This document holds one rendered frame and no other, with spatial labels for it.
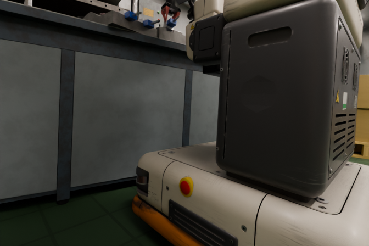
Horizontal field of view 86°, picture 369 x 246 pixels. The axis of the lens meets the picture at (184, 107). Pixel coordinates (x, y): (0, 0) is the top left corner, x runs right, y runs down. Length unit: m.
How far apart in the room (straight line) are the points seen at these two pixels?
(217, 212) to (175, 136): 0.73
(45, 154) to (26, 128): 0.13
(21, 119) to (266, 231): 0.91
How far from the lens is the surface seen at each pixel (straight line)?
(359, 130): 2.71
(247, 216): 0.49
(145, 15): 2.20
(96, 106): 1.02
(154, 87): 1.11
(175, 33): 1.25
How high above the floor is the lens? 0.47
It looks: 1 degrees down
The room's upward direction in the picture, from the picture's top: 3 degrees clockwise
